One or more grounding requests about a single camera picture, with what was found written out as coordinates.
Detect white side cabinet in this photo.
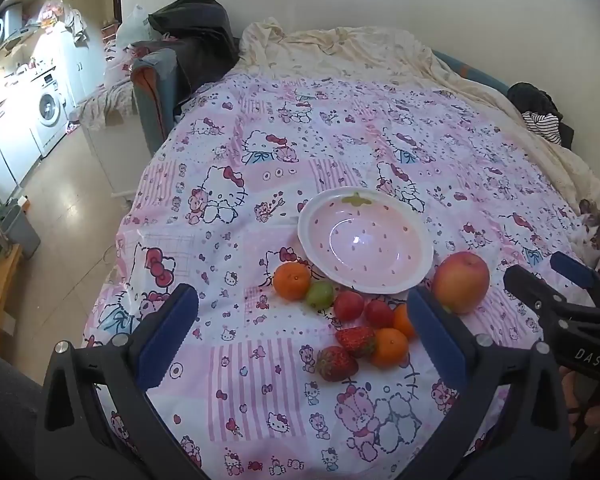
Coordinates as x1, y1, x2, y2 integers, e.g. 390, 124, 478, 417
82, 105, 153, 198

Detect grey bin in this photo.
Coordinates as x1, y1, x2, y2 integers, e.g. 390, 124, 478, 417
0, 200, 41, 260

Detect red strawberry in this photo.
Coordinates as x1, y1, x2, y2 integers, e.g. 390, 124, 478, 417
316, 346, 360, 383
335, 326, 377, 358

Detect floral bedding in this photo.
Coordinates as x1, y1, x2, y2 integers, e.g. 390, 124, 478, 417
77, 40, 141, 131

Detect pink cartoon-cat printed blanket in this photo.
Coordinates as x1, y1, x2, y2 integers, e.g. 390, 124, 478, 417
80, 72, 600, 480

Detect white plastic bag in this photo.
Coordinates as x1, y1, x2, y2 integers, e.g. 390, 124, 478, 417
115, 4, 153, 51

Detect black clothing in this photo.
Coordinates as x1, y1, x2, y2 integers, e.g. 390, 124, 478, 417
507, 81, 576, 148

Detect red-yellow apple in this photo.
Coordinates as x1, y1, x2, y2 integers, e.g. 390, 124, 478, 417
432, 251, 491, 315

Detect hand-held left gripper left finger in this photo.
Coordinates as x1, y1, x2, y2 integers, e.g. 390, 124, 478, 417
34, 283, 216, 480

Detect blue-grey armchair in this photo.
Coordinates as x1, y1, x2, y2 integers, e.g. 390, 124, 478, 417
130, 40, 231, 143

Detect dark jacket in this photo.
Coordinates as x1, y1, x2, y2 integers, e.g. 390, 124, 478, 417
147, 0, 238, 106

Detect white washing machine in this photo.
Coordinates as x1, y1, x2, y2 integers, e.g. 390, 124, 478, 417
30, 67, 68, 153

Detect pink strawberry-print plate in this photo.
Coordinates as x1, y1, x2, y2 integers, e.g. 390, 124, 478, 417
297, 186, 435, 295

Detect wooden chair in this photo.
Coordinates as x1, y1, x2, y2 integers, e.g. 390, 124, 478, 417
0, 220, 23, 351

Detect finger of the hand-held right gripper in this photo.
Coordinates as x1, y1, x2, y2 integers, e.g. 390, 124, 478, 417
550, 251, 600, 307
504, 264, 568, 312

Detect white kitchen cabinets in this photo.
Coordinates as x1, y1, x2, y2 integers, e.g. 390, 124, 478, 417
0, 100, 43, 186

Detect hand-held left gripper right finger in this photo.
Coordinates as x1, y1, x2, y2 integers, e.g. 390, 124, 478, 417
400, 285, 573, 480

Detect striped garment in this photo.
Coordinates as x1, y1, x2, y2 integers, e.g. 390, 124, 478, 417
522, 110, 563, 143

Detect cream duvet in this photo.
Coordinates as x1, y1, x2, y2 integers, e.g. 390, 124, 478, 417
237, 17, 600, 211

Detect orange mandarin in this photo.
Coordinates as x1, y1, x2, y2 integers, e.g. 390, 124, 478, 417
392, 304, 417, 341
370, 327, 410, 368
273, 262, 312, 302

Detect green grape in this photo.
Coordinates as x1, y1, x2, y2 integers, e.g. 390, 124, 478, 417
306, 281, 336, 310

